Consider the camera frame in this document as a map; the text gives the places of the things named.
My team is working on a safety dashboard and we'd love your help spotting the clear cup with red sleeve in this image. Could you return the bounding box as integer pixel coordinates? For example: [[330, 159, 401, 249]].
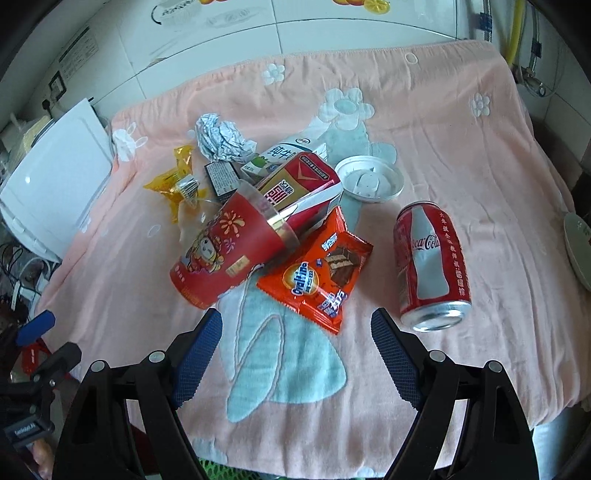
[[168, 181, 301, 310]]

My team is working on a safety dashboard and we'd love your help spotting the yellow hose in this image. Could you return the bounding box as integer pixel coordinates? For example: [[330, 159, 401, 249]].
[[505, 0, 527, 65]]

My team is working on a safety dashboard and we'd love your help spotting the crumpled silver foil ball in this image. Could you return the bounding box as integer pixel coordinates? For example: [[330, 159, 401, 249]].
[[195, 114, 257, 163]]

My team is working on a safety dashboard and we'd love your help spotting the person's left hand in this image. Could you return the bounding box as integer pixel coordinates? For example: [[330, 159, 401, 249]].
[[28, 436, 55, 480]]

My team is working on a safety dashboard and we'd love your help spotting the wall label sticker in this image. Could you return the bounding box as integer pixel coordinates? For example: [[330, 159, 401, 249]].
[[59, 28, 95, 77]]

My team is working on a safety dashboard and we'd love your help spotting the white plastic cup lid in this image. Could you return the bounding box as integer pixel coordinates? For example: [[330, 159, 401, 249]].
[[335, 156, 403, 201]]

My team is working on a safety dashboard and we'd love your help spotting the small black box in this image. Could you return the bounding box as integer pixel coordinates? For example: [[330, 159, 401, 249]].
[[204, 161, 243, 201]]

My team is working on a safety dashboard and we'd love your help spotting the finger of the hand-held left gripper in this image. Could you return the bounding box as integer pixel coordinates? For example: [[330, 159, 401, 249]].
[[28, 342, 83, 398], [0, 310, 56, 365]]

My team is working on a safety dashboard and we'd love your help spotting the red soda can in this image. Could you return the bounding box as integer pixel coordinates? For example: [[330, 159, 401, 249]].
[[393, 200, 472, 333]]

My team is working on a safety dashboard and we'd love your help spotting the white countertop oven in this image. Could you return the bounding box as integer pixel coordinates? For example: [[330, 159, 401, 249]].
[[0, 98, 115, 264]]

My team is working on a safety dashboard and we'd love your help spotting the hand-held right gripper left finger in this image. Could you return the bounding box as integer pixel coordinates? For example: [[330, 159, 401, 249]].
[[52, 307, 225, 480]]

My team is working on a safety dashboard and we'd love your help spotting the white green milk carton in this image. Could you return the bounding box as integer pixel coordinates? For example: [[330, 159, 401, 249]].
[[240, 135, 329, 181]]

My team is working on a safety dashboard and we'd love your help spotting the braided metal hose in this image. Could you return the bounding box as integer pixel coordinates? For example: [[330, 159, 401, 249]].
[[530, 0, 543, 61], [478, 0, 492, 44]]

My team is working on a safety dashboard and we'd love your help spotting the fruit wall sticker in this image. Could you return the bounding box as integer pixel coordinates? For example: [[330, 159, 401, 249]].
[[332, 0, 391, 14]]

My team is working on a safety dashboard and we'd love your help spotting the orange snack packet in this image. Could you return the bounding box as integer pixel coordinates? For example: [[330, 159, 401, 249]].
[[256, 206, 375, 335]]

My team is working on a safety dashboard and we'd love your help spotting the white plate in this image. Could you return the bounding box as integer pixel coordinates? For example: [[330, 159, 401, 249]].
[[563, 211, 591, 291]]

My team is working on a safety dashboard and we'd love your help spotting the pink flower print blanket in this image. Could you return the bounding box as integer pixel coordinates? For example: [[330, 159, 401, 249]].
[[34, 39, 591, 467]]

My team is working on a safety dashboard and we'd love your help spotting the metal water valve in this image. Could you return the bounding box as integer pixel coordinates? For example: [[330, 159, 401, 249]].
[[515, 65, 550, 97]]

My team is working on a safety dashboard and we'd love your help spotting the yellow plastic wrapper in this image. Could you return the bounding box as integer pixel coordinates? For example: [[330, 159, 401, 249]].
[[143, 144, 208, 224]]

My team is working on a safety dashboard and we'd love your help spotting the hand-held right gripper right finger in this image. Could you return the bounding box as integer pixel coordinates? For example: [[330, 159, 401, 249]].
[[370, 308, 542, 480]]

